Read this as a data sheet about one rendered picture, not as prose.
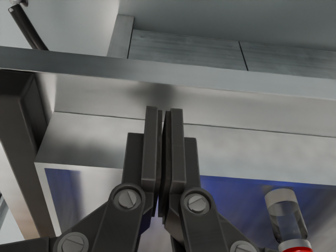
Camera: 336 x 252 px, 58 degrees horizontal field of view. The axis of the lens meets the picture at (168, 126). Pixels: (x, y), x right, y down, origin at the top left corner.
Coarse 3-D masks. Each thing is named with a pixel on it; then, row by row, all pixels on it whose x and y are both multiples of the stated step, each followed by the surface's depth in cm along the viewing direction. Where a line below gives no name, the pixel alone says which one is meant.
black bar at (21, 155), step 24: (0, 72) 14; (24, 72) 15; (0, 96) 13; (24, 96) 14; (0, 120) 14; (24, 120) 14; (24, 144) 16; (24, 168) 17; (24, 192) 19; (48, 216) 21
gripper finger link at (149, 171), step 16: (160, 112) 13; (144, 128) 12; (160, 128) 12; (128, 144) 12; (144, 144) 11; (160, 144) 12; (128, 160) 12; (144, 160) 11; (160, 160) 11; (128, 176) 11; (144, 176) 10; (160, 176) 11; (144, 192) 11; (96, 208) 10; (144, 208) 10; (80, 224) 10; (96, 224) 10; (144, 224) 11; (64, 240) 9; (80, 240) 9
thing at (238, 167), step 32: (64, 128) 16; (96, 128) 16; (128, 128) 17; (192, 128) 17; (224, 128) 18; (64, 160) 15; (96, 160) 15; (224, 160) 16; (256, 160) 16; (288, 160) 17; (320, 160) 17; (64, 192) 20; (96, 192) 22; (224, 192) 22; (256, 192) 22; (320, 192) 22; (64, 224) 20; (160, 224) 26; (256, 224) 26; (320, 224) 26
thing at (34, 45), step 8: (16, 0) 99; (24, 0) 100; (8, 8) 96; (16, 8) 96; (24, 8) 102; (16, 16) 96; (24, 16) 97; (24, 24) 97; (24, 32) 98; (32, 32) 98; (32, 40) 99; (40, 40) 100; (32, 48) 101; (40, 48) 100
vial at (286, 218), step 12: (276, 192) 22; (288, 192) 21; (276, 204) 21; (288, 204) 21; (276, 216) 21; (288, 216) 20; (300, 216) 20; (276, 228) 20; (288, 228) 20; (300, 228) 20; (276, 240) 20; (288, 240) 19; (300, 240) 19
